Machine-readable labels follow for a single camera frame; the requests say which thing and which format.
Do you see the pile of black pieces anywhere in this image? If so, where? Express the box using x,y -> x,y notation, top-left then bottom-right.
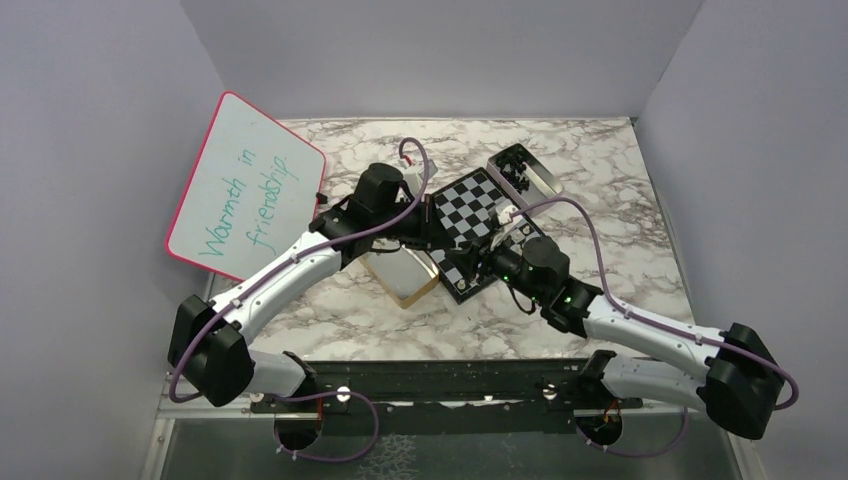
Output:
493,144 -> 538,194

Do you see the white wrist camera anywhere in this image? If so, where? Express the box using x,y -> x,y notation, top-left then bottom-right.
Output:
490,203 -> 521,251
400,156 -> 438,200

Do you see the black metal base rail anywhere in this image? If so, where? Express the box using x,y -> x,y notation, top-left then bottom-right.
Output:
155,357 -> 747,439

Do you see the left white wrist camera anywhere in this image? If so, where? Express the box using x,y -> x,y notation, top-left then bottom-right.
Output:
400,156 -> 438,200

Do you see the silver white tin tray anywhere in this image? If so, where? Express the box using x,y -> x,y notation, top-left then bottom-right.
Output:
485,144 -> 563,209

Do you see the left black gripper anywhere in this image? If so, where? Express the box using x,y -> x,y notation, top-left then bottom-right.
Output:
373,194 -> 457,251

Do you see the white board pink rim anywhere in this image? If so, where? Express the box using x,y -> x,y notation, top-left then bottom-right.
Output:
165,91 -> 327,280

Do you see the black white chess board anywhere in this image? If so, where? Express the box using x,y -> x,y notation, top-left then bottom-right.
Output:
428,168 -> 515,305

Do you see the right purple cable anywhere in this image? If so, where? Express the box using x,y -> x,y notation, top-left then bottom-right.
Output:
496,196 -> 800,460

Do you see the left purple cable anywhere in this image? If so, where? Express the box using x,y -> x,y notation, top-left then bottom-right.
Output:
167,137 -> 432,464

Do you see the purple cable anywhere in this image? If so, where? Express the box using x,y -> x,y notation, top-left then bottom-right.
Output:
167,137 -> 432,464
496,196 -> 800,460

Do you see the gold tin tray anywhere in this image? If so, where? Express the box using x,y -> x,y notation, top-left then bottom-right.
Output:
359,248 -> 439,309

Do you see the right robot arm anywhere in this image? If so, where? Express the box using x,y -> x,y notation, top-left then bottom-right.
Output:
448,236 -> 785,440

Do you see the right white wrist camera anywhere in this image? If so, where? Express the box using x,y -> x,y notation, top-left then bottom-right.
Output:
490,203 -> 521,251

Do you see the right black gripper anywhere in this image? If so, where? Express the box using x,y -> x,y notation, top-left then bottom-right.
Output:
444,227 -> 546,304

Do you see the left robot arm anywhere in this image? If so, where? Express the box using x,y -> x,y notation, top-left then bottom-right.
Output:
167,160 -> 454,411

